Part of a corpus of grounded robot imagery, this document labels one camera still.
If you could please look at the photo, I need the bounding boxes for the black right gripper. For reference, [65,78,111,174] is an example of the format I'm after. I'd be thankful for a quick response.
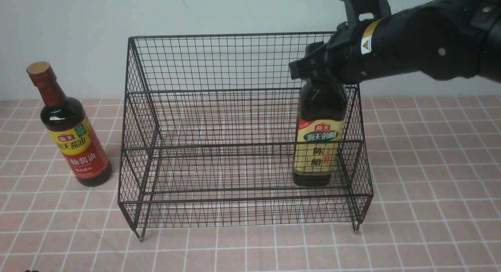
[289,21,370,84]

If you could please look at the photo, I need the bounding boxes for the dark vinegar bottle yellow label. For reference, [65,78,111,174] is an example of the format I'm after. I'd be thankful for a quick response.
[293,81,348,187]

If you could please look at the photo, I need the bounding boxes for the soy sauce bottle red label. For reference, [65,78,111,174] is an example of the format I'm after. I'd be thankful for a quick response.
[26,61,112,187]

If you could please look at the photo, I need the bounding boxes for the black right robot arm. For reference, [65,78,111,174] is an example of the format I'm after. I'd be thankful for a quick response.
[289,0,501,83]

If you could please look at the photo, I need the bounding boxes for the pink checkered tablecloth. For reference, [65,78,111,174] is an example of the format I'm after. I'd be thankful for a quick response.
[1,97,500,272]

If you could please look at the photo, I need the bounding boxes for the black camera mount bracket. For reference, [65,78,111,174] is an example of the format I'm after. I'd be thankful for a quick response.
[340,0,391,29]

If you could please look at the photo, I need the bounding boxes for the black wire mesh shelf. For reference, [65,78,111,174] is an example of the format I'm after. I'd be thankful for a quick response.
[118,32,374,241]

